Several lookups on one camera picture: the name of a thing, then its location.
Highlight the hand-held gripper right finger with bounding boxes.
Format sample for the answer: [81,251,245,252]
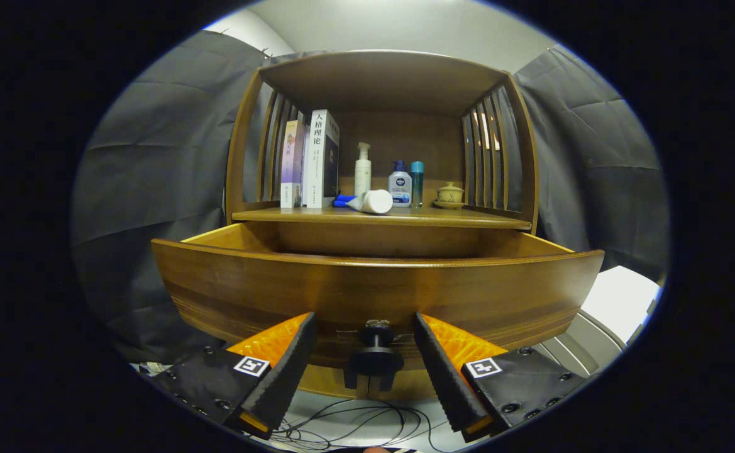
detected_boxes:
[413,311,588,443]

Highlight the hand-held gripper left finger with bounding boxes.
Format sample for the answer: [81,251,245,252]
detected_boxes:
[150,311,318,441]

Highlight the wooden drawer with black knob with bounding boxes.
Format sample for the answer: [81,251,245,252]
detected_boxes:
[152,221,605,400]

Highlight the white squeeze tube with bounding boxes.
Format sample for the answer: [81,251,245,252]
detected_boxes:
[346,189,394,215]

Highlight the wooden countertop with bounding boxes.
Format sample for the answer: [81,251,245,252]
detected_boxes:
[231,204,533,230]

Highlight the wooden cabinet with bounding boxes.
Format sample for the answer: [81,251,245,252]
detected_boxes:
[225,50,539,235]

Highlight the beige lidded teacup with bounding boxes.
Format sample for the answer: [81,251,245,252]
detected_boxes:
[433,182,466,210]

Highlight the white bottle with blue cap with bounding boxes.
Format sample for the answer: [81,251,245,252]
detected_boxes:
[387,160,413,208]

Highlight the teal bottle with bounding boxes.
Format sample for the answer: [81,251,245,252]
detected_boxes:
[410,161,425,209]

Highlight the white pump bottle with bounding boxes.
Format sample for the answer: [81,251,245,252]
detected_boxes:
[354,142,372,197]

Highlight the purple book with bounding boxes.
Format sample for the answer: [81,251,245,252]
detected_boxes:
[280,120,306,209]

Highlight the white book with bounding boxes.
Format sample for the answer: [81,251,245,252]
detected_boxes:
[302,109,341,209]

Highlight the black backdrop cloth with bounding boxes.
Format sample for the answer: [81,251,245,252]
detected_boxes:
[72,30,670,362]

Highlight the black cable tangle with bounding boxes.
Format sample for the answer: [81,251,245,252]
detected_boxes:
[270,398,453,452]

